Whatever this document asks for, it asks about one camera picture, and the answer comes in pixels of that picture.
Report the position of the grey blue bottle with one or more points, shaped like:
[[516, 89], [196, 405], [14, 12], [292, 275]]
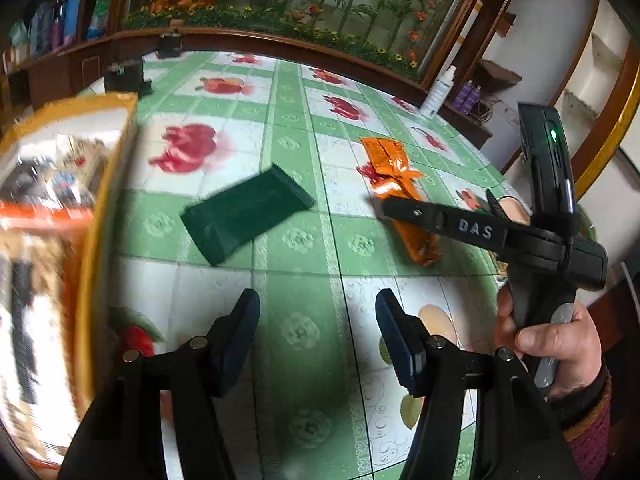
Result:
[[41, 30]]

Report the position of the person's right hand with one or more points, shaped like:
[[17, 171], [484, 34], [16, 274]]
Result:
[[575, 350]]

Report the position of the green lid jar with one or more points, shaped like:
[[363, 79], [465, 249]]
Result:
[[17, 42]]

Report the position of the dark green snack packet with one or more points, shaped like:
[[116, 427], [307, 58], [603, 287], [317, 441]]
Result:
[[240, 212]]

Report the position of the green bottle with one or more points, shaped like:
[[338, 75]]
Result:
[[98, 17]]

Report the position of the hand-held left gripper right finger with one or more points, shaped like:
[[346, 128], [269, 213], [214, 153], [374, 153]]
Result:
[[397, 340]]

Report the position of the flower garden wall painting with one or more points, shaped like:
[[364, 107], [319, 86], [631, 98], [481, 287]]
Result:
[[300, 0]]

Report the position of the wooden wall shelf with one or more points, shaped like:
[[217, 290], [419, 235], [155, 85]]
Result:
[[500, 70]]

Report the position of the yellow cardboard box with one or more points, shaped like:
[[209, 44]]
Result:
[[100, 240]]

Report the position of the white plastic bottle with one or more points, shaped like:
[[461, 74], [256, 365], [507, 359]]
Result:
[[435, 97]]

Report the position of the person's right forearm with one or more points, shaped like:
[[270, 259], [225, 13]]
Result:
[[595, 435]]

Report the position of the pink bottle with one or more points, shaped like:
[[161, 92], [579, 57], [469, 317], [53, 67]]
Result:
[[57, 32]]

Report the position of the dark wooden shelf cabinet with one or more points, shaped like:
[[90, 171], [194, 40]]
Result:
[[55, 67]]

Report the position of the shiny orange foil snack packet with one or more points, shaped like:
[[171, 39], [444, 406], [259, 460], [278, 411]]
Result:
[[395, 170]]

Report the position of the large black device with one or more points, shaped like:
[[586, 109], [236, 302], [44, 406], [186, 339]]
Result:
[[125, 77]]

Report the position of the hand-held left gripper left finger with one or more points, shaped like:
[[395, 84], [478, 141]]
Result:
[[237, 340]]

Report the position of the orange red snack packet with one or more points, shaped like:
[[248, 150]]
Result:
[[45, 217]]

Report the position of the small black device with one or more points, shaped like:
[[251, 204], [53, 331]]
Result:
[[169, 46]]

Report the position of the rolled white paper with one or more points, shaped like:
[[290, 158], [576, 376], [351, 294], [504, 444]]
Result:
[[470, 27]]

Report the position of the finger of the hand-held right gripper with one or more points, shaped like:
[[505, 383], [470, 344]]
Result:
[[440, 222]]

